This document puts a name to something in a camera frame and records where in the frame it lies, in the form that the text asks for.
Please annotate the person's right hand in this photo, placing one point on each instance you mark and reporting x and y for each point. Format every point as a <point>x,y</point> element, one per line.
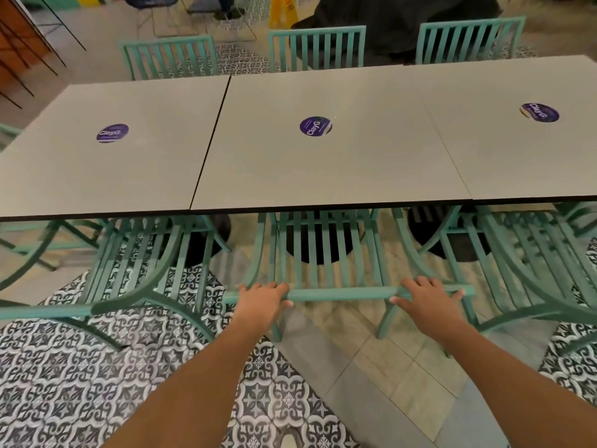
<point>431,310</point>

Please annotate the person's left hand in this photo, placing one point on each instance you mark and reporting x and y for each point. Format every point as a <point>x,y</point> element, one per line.
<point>259,305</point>

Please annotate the person's right thumb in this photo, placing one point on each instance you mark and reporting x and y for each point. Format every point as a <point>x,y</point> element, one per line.
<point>399,300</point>

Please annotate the person's left thumb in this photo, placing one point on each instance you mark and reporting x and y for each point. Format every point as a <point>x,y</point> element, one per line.
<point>287,303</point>

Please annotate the teal slatted metal chair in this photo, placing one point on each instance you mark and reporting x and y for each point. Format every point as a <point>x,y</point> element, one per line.
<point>140,261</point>
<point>7,131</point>
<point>336,293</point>
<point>527,265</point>
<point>317,46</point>
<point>168,55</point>
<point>471,39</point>

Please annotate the person's left forearm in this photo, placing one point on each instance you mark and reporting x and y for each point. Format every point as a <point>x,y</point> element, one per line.
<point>200,387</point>

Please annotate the person's right forearm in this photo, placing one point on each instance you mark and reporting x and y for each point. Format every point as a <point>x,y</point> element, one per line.
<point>508,391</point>

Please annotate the black round table base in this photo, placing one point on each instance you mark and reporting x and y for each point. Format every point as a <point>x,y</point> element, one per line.
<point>207,247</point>
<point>459,244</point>
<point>305,249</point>

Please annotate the round purple sticker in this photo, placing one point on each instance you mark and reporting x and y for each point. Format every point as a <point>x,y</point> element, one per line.
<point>540,112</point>
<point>316,126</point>
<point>112,133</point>

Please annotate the large black cover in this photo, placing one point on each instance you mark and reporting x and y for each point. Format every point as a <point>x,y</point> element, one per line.
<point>401,20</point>

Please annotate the yellow floor sign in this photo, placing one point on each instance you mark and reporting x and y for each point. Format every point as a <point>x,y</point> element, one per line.
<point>284,6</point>

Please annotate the wooden counter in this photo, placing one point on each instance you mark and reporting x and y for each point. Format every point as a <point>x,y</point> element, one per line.
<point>21,37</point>

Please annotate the black metal rod frame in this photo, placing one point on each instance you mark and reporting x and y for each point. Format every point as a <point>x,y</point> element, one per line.
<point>42,37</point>

